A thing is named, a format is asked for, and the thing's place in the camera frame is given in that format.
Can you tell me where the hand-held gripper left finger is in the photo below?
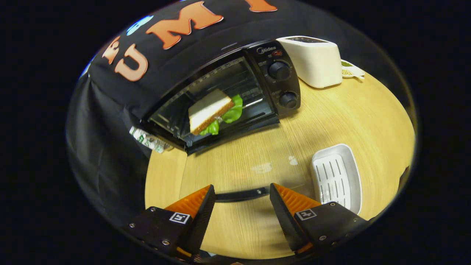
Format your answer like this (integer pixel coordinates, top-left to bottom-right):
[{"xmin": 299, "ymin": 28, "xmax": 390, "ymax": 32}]
[{"xmin": 123, "ymin": 184, "xmax": 216, "ymax": 258}]

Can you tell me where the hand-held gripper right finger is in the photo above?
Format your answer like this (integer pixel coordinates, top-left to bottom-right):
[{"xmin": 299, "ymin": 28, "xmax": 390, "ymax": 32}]
[{"xmin": 269, "ymin": 183, "xmax": 368, "ymax": 255}]

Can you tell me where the bread and lettuce sandwich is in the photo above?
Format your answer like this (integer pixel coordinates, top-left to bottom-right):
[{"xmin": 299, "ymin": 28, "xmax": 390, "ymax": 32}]
[{"xmin": 188, "ymin": 88, "xmax": 244, "ymax": 136}]

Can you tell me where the black toaster oven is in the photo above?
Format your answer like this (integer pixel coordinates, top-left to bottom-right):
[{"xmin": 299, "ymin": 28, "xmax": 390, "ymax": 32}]
[{"xmin": 140, "ymin": 40, "xmax": 313, "ymax": 204}]

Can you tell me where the white pop-up toaster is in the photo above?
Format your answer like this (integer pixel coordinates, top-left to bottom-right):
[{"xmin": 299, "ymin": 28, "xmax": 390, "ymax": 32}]
[{"xmin": 276, "ymin": 36, "xmax": 343, "ymax": 89}]

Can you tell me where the white plastic tray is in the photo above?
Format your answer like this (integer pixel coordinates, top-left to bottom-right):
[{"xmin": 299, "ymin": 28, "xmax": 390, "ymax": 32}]
[{"xmin": 311, "ymin": 144, "xmax": 363, "ymax": 215}]

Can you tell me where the white green label packet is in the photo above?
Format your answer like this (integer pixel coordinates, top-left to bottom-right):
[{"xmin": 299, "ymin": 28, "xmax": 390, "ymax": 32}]
[{"xmin": 130, "ymin": 126, "xmax": 171, "ymax": 153}]

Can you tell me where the white divided bean dish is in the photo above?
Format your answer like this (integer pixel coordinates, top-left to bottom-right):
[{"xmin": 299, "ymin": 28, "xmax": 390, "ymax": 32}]
[{"xmin": 340, "ymin": 60, "xmax": 365, "ymax": 80}]

